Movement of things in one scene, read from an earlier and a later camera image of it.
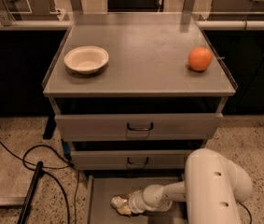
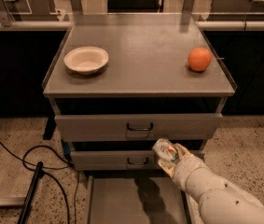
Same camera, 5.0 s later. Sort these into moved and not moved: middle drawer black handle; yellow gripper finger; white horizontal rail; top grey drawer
Moved: yellow gripper finger
Not moved: top grey drawer; middle drawer black handle; white horizontal rail
